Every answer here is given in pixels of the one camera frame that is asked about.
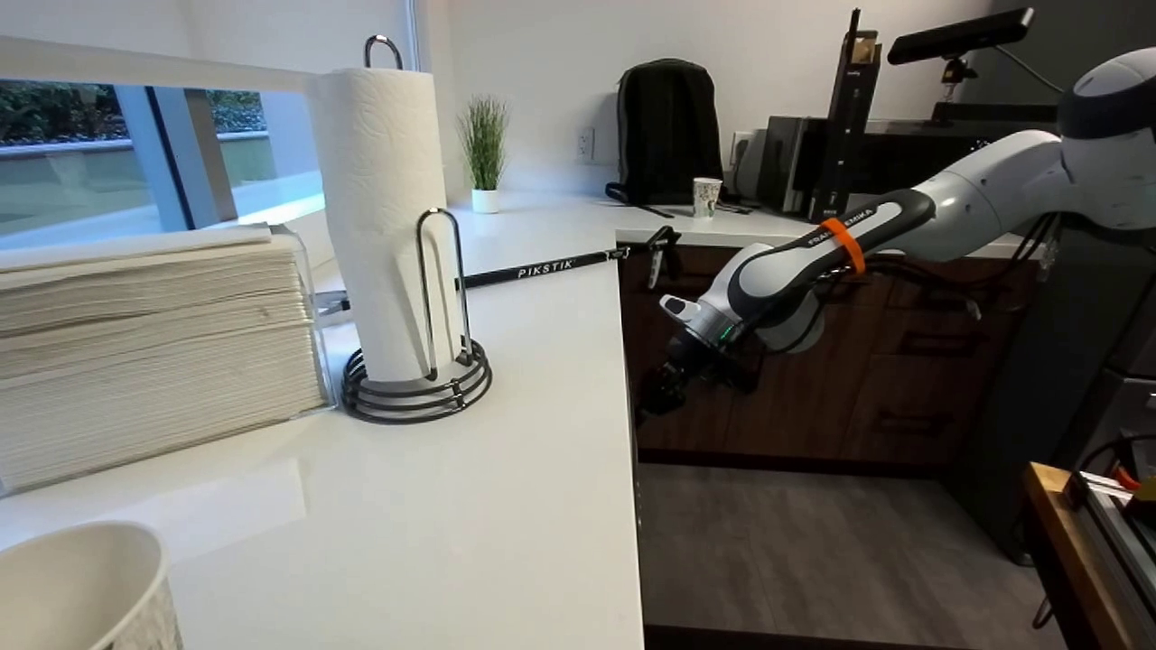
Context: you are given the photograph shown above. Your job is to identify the tall black device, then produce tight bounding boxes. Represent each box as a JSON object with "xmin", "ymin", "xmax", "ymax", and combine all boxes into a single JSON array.
[{"xmin": 805, "ymin": 9, "xmax": 884, "ymax": 226}]

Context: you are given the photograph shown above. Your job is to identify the white paper cup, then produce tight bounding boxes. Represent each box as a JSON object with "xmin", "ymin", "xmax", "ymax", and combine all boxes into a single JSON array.
[{"xmin": 0, "ymin": 520, "xmax": 190, "ymax": 650}]

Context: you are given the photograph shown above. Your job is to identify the small white cup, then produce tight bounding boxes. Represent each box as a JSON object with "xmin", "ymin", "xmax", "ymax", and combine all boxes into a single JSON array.
[{"xmin": 688, "ymin": 175, "xmax": 727, "ymax": 220}]

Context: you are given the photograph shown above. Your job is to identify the white paper towel roll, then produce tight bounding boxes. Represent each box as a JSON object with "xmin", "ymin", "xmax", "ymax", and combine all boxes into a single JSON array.
[{"xmin": 310, "ymin": 64, "xmax": 469, "ymax": 388}]

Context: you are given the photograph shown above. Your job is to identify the black backpack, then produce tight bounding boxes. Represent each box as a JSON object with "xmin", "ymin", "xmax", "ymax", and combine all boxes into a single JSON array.
[{"xmin": 603, "ymin": 53, "xmax": 729, "ymax": 214}]

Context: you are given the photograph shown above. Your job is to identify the orange strap on arm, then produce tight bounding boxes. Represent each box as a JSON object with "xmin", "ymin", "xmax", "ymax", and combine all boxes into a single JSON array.
[{"xmin": 821, "ymin": 214, "xmax": 870, "ymax": 277}]

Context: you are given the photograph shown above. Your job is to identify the window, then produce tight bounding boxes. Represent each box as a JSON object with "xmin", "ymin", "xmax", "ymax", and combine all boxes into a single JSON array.
[{"xmin": 0, "ymin": 75, "xmax": 326, "ymax": 241}]

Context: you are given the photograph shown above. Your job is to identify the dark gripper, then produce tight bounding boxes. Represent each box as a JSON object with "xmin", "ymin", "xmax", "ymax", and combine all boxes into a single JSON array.
[{"xmin": 633, "ymin": 329, "xmax": 760, "ymax": 421}]

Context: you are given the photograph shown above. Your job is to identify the black grabber stick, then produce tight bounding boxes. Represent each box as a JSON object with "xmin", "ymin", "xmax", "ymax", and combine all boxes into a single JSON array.
[{"xmin": 458, "ymin": 227, "xmax": 682, "ymax": 292}]

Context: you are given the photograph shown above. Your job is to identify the small green potted plant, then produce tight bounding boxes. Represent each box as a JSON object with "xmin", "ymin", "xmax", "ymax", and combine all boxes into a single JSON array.
[{"xmin": 458, "ymin": 93, "xmax": 511, "ymax": 220}]

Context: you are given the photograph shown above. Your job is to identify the black camera on tripod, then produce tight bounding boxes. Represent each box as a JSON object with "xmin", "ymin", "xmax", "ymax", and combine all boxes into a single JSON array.
[{"xmin": 884, "ymin": 3, "xmax": 1040, "ymax": 86}]

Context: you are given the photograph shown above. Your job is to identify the wire paper towel holder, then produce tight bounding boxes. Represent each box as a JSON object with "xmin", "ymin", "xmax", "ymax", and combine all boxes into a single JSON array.
[{"xmin": 338, "ymin": 31, "xmax": 498, "ymax": 431}]

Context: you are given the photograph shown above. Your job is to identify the stack of folded paper towels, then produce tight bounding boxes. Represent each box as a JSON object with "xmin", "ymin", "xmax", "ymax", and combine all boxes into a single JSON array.
[{"xmin": 0, "ymin": 226, "xmax": 333, "ymax": 499}]

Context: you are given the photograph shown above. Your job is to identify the dark wooden drawer cabinets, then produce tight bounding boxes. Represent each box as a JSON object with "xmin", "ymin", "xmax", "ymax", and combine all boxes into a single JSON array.
[{"xmin": 619, "ymin": 230, "xmax": 1040, "ymax": 471}]

